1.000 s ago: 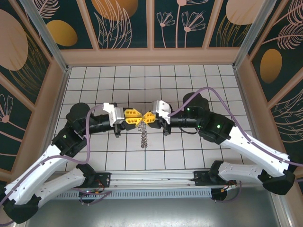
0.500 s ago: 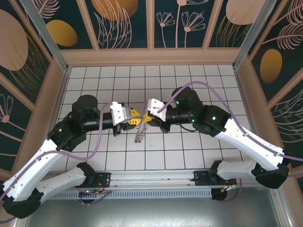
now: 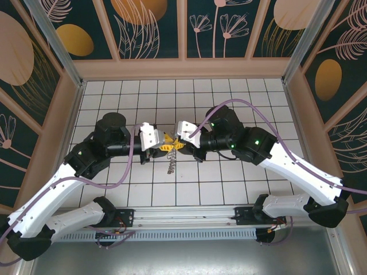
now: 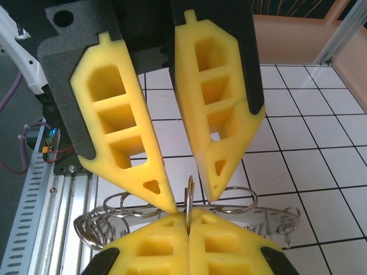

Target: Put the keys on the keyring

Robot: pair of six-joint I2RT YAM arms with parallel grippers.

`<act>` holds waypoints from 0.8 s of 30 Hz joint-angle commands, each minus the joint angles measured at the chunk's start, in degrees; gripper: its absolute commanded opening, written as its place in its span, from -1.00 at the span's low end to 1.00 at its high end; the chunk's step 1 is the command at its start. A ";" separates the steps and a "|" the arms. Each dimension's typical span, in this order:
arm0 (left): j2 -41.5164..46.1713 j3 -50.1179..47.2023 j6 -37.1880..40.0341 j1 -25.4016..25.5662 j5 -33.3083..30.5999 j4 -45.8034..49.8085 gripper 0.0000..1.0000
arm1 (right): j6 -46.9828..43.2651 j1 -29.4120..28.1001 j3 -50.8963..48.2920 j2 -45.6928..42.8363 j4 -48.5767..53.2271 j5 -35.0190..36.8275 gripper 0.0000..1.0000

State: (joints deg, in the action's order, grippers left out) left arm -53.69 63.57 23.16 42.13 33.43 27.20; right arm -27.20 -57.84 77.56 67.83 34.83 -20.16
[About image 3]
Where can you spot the aluminium table edge rail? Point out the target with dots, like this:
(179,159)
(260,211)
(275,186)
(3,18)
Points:
(294,114)
(75,109)

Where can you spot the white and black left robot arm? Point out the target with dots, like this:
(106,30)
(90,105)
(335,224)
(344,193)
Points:
(46,197)

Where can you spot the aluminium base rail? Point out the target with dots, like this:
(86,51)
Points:
(183,216)

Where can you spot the aluminium corner post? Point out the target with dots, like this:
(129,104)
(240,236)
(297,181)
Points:
(55,40)
(305,40)

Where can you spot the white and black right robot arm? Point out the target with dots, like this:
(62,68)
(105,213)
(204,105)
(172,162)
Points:
(301,172)

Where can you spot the grey metal base plate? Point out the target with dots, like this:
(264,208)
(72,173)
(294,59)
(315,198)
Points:
(183,257)

